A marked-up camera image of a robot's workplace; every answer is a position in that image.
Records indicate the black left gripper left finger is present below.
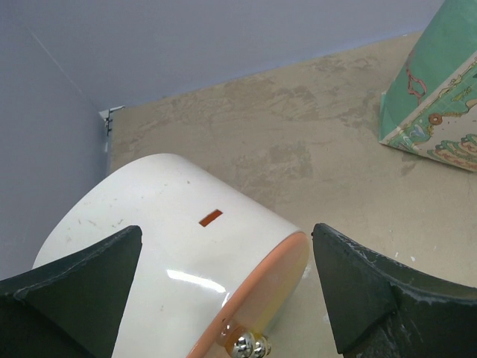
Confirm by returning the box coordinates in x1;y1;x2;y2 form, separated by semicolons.
1;226;142;357

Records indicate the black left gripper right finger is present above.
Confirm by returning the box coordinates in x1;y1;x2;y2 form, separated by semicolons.
312;223;476;357

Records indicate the white orange toy drawer box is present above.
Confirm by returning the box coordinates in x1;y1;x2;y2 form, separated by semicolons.
34;154;310;357

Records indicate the green paper gift bag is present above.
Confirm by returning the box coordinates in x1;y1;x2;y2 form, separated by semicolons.
379;0;476;172

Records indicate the aluminium frame rail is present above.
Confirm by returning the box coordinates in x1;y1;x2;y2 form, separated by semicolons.
99;105;125;176

